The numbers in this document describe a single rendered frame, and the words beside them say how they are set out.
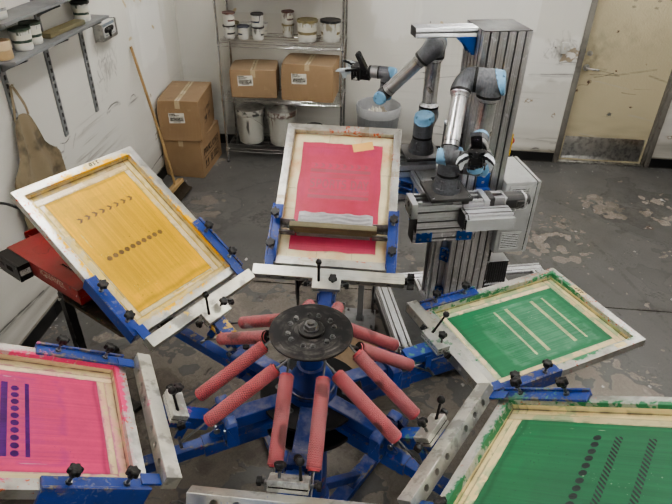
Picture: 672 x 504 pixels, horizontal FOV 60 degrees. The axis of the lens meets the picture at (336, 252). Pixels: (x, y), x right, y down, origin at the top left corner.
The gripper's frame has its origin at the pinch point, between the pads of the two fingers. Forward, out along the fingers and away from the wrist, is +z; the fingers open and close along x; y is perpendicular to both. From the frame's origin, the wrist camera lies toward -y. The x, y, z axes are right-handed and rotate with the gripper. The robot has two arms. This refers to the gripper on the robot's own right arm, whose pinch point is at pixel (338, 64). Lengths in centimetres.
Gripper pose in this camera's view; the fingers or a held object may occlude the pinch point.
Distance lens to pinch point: 365.1
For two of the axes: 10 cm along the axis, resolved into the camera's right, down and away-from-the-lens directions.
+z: -9.6, -1.8, 2.4
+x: 3.0, -6.4, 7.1
